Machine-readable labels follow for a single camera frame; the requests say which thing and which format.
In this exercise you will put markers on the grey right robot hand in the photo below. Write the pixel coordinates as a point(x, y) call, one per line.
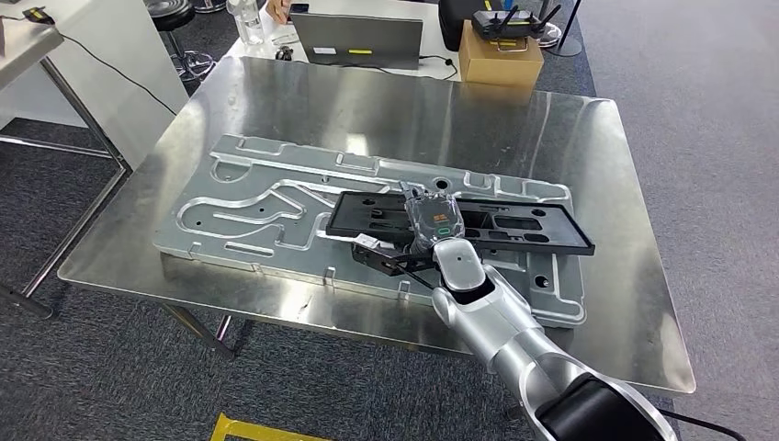
point(435, 219)

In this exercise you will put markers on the black plastic frame part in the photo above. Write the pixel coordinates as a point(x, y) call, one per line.
point(344, 225)

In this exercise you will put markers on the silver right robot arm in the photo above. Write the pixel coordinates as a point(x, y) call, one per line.
point(505, 322)

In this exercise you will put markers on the steel workbench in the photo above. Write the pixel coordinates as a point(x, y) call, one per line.
point(365, 103)

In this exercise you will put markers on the brown cardboard box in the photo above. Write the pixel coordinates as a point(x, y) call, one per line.
point(499, 67)

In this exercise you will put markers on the aluminium fixture plate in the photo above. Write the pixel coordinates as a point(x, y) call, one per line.
point(255, 176)

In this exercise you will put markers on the grey laptop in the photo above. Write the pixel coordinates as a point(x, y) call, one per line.
point(359, 39)

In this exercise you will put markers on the black case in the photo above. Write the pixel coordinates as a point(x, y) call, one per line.
point(453, 24)

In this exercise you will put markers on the chrome round base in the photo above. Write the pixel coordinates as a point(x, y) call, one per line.
point(551, 36)

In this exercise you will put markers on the white desk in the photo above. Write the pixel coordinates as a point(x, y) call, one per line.
point(377, 7)

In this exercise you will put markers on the small bunch of keys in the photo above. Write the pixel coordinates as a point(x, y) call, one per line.
point(283, 53)

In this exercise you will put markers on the clear plastic bottle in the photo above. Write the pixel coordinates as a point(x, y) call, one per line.
point(249, 24)

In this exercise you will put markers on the yellow floor tape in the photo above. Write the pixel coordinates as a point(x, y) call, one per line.
point(243, 429)

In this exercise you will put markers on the black round stool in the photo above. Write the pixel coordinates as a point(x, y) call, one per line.
point(173, 12)

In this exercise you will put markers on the black and yellow device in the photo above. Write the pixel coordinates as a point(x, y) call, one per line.
point(38, 15)

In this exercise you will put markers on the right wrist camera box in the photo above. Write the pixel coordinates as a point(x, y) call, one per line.
point(377, 258)

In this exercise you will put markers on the black stanchion post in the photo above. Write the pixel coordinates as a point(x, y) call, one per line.
point(569, 48)

